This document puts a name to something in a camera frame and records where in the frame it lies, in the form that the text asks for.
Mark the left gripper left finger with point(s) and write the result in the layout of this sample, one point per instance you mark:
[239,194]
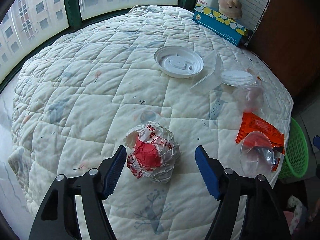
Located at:
[57,217]

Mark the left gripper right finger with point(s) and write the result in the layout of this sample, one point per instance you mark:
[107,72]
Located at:
[263,217]

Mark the clear plastic dome lid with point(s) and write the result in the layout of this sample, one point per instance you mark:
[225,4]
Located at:
[255,159]

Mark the orange snack wrapper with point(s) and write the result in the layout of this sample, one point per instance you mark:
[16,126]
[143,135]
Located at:
[252,123]

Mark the red white paper wrapper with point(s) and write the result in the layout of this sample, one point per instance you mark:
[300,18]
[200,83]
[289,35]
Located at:
[153,152]

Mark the clear cup with white lid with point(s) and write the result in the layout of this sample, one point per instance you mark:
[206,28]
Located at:
[249,95]

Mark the clear rectangular plastic container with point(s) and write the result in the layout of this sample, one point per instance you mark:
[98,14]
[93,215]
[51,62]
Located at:
[210,76]

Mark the green plastic basket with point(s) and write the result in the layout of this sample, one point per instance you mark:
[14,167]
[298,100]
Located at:
[296,160]

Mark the white quilted mattress pad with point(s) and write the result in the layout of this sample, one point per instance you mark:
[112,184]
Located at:
[76,99]

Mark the white round plastic lid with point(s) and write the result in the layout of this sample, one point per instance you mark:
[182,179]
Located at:
[178,62]

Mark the brown wooden wardrobe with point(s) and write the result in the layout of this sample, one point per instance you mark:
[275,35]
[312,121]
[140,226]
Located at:
[287,40]

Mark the blue yellow tissue box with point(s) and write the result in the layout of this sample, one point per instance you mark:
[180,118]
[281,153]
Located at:
[227,28]

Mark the beige plush toy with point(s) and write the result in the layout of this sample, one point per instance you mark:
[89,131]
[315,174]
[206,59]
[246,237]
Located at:
[230,8]

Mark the green window frame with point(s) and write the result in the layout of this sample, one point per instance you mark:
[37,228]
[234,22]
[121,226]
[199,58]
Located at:
[27,26]

